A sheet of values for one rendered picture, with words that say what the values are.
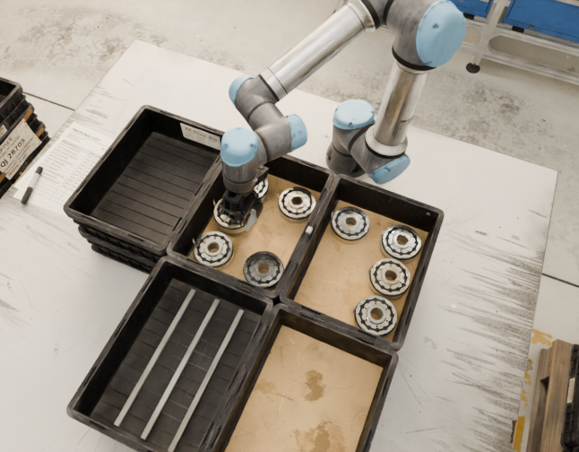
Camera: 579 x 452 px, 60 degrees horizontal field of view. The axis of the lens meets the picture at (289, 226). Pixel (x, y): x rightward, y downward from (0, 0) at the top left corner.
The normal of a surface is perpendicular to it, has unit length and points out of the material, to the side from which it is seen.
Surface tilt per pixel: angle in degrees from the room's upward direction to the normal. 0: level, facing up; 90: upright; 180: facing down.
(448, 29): 82
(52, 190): 0
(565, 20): 90
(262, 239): 0
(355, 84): 0
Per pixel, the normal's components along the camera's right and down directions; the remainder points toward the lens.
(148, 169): 0.02, -0.50
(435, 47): 0.52, 0.66
